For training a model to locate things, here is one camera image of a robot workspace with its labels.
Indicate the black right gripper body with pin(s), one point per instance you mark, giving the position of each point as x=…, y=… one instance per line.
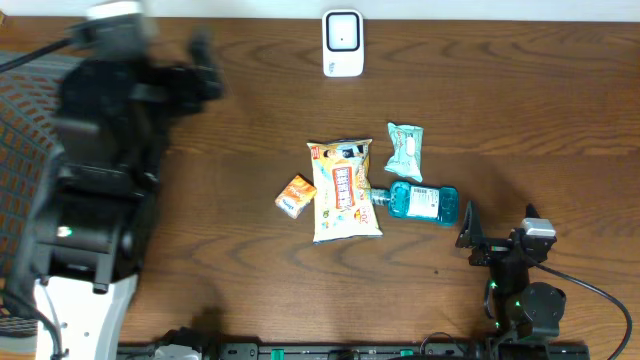
x=491, y=251

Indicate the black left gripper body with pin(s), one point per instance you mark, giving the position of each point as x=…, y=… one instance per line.
x=152, y=119

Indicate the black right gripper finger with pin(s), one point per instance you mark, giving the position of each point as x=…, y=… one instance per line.
x=471, y=231
x=531, y=211

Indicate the teal mouthwash bottle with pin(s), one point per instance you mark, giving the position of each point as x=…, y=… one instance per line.
x=404, y=200

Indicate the mint green tissue pack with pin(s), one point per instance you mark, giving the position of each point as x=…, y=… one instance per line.
x=407, y=144

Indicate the yellow snack bag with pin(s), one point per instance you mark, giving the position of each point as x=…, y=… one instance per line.
x=343, y=206

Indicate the small orange box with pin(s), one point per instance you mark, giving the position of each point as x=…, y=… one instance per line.
x=297, y=194

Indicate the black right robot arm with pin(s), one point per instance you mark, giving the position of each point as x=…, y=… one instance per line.
x=527, y=313

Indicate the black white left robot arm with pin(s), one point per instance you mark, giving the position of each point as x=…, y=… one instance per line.
x=87, y=233

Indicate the white barcode scanner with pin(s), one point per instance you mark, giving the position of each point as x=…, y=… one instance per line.
x=343, y=43

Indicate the gray plastic shopping basket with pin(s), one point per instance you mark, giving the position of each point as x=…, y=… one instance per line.
x=29, y=99

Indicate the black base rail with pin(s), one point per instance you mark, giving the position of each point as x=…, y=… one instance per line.
x=252, y=351

